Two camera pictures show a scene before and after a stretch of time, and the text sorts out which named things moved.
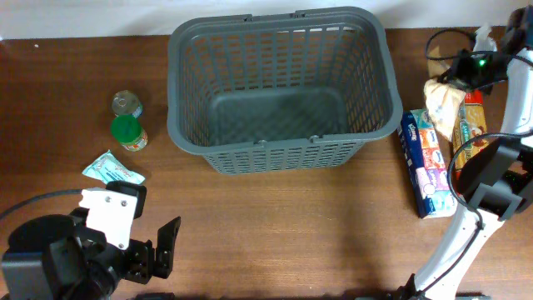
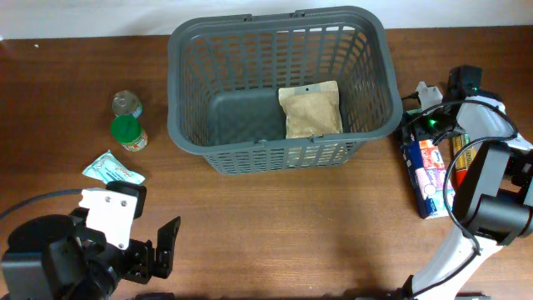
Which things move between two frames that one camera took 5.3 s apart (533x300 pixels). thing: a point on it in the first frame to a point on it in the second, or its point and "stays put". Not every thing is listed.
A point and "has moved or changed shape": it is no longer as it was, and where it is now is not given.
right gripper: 458,72 to 417,120
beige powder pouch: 443,102 has moved or changed shape
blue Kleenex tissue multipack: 429,157 stays put
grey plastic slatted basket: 281,92 stays put
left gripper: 141,264 stays put
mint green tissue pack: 108,168 stays put
